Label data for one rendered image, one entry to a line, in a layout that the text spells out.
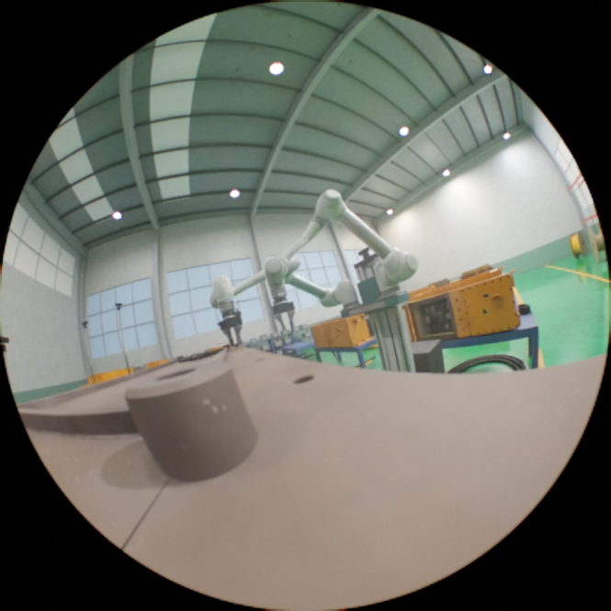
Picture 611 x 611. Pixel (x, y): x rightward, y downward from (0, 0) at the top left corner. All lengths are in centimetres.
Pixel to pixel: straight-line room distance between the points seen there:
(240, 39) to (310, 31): 202
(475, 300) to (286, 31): 811
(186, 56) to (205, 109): 245
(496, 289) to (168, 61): 886
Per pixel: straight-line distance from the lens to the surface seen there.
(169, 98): 801
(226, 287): 102
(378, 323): 168
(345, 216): 114
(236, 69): 767
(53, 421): 17
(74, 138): 968
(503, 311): 231
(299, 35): 786
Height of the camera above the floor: 140
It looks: 5 degrees up
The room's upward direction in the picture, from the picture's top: 16 degrees counter-clockwise
